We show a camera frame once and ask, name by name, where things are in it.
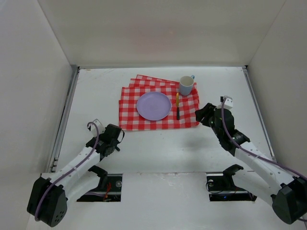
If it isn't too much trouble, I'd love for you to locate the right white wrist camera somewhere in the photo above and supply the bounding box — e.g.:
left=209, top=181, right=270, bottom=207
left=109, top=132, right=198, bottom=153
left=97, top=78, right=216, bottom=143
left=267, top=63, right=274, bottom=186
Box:
left=217, top=96, right=233, bottom=110

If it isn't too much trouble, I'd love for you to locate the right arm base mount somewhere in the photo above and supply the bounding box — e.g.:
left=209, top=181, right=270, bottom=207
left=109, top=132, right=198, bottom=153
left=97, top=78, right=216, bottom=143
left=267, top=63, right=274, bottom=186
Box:
left=205, top=164, right=257, bottom=202

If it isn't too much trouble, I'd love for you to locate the lilac round plate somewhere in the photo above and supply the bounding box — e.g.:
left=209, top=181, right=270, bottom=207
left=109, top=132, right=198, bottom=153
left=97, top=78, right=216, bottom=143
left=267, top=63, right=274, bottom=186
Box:
left=136, top=92, right=172, bottom=121

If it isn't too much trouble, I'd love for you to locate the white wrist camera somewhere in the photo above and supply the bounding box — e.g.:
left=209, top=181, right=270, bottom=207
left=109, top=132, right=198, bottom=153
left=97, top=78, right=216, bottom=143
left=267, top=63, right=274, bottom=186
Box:
left=87, top=119, right=105, bottom=137
left=217, top=96, right=233, bottom=110

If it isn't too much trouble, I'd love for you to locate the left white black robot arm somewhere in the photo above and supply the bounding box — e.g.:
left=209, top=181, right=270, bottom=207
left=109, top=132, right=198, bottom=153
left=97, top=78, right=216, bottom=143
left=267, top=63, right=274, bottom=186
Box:
left=27, top=120, right=125, bottom=228

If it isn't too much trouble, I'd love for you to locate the red white checkered cloth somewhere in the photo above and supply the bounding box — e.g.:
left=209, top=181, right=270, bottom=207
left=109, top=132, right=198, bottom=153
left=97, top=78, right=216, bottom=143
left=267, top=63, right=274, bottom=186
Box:
left=119, top=75, right=200, bottom=131

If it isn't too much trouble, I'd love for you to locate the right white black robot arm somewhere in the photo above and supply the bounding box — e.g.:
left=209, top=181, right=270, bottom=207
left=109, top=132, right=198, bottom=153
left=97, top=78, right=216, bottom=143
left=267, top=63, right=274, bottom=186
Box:
left=195, top=103, right=307, bottom=224

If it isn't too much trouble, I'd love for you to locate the gold knife teal handle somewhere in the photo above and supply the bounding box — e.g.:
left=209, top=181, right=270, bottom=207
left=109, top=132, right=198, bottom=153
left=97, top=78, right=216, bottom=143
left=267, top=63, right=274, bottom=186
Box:
left=176, top=92, right=180, bottom=120

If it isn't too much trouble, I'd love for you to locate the aluminium table edge rail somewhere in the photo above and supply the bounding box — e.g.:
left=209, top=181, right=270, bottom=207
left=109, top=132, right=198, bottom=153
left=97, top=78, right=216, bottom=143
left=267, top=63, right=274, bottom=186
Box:
left=242, top=66, right=277, bottom=163

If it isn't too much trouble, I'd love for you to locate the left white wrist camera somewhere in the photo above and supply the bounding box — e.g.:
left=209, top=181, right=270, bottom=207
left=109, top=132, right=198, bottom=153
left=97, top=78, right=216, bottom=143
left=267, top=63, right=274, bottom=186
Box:
left=87, top=119, right=105, bottom=137

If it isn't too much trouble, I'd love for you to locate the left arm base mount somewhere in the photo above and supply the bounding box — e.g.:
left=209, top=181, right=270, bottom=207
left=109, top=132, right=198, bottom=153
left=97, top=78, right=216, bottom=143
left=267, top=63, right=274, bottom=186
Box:
left=77, top=166, right=123, bottom=202

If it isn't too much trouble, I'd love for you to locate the light blue mug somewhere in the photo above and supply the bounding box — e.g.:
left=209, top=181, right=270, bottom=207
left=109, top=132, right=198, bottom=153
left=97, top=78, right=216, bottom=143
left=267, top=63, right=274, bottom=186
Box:
left=179, top=75, right=195, bottom=96

